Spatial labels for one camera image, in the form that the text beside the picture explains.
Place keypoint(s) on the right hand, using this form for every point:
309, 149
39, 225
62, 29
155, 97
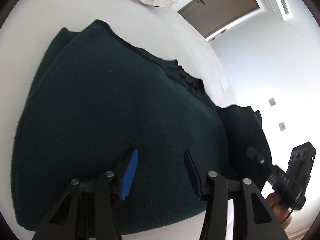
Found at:
281, 212

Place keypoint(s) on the black tracking camera box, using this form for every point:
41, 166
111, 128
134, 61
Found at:
301, 163

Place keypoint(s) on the brown wooden door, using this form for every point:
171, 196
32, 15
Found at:
209, 16

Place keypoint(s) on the wall switch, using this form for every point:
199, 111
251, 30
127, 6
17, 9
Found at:
272, 102
282, 126

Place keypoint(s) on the white bed sheet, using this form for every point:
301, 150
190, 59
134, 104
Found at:
30, 28

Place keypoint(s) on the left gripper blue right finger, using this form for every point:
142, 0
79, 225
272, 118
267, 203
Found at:
192, 174

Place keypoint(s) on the upper wall switch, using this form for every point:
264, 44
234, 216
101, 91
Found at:
272, 102

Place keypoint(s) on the lower wall switch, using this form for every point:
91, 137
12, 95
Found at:
282, 126

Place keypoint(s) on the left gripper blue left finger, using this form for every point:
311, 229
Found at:
128, 173

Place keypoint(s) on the dark green knit sweater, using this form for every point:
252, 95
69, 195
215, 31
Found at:
95, 97

